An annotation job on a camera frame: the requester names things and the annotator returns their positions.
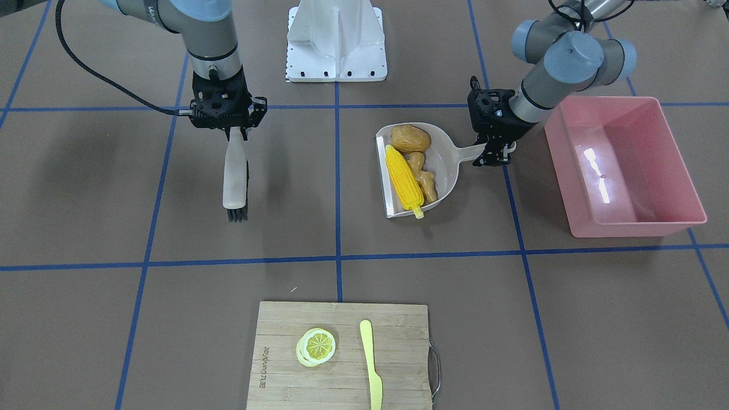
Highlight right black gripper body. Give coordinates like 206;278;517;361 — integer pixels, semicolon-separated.
190;67;253;137

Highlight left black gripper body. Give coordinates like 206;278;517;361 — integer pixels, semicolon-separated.
467;88;536;145

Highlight beige plastic dustpan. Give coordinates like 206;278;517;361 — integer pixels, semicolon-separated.
375;122;485;218

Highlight beige brush black bristles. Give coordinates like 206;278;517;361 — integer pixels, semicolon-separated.
222;127;248;223

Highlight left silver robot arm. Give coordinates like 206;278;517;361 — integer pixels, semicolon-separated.
467;1;636;167

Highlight pink plastic bin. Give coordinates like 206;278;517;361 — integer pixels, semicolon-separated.
544;96;707;238

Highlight tan toy ginger root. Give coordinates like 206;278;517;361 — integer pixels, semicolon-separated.
407;151;438;203

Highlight brown toy potato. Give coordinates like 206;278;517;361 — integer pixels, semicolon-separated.
391;124;431;154

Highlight yellow toy corn cob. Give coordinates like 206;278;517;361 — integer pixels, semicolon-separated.
385;145;424;220

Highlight bamboo cutting board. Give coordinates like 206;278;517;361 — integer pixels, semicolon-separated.
245;301;434;409

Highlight yellow toy lemon slice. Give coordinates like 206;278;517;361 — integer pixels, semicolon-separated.
295;329;336;367

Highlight yellow plastic toy knife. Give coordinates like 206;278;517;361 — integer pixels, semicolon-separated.
359;319;383;409

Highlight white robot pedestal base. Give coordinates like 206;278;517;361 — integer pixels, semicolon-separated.
285;1;388;83

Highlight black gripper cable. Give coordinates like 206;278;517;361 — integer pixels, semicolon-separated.
55;0;194;117

